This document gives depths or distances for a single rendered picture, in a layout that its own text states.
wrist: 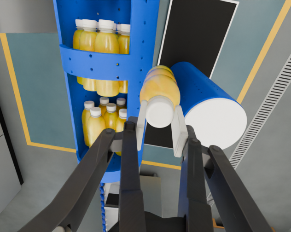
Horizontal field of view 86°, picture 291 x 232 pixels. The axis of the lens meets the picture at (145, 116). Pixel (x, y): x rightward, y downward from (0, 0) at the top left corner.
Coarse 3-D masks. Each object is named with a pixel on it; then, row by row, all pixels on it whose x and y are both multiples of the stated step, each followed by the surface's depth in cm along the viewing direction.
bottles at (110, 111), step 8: (80, 24) 48; (80, 32) 48; (80, 80) 55; (88, 104) 61; (104, 104) 66; (112, 104) 63; (120, 104) 68; (88, 112) 62; (104, 112) 67; (112, 112) 62; (112, 120) 62; (112, 128) 64; (88, 144) 68
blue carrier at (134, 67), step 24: (72, 0) 48; (96, 0) 53; (120, 0) 54; (144, 0) 36; (72, 24) 50; (144, 24) 38; (72, 48) 40; (144, 48) 41; (72, 72) 42; (96, 72) 39; (120, 72) 40; (144, 72) 45; (72, 96) 56; (96, 96) 69; (120, 96) 72; (72, 120) 57; (120, 168) 58
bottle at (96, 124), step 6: (90, 114) 58; (90, 120) 57; (96, 120) 57; (102, 120) 59; (90, 126) 58; (96, 126) 57; (102, 126) 59; (90, 132) 59; (96, 132) 58; (90, 138) 60; (96, 138) 60; (90, 144) 62
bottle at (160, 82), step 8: (152, 72) 31; (160, 72) 29; (168, 72) 30; (152, 80) 25; (160, 80) 24; (168, 80) 25; (144, 88) 25; (152, 88) 23; (160, 88) 23; (168, 88) 23; (176, 88) 25; (144, 96) 24; (152, 96) 23; (160, 96) 22; (168, 96) 23; (176, 96) 24; (176, 104) 24
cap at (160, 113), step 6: (150, 102) 21; (156, 102) 20; (162, 102) 20; (168, 102) 21; (150, 108) 20; (156, 108) 20; (162, 108) 20; (168, 108) 20; (150, 114) 21; (156, 114) 21; (162, 114) 21; (168, 114) 21; (150, 120) 21; (156, 120) 21; (162, 120) 21; (168, 120) 21; (156, 126) 21; (162, 126) 21
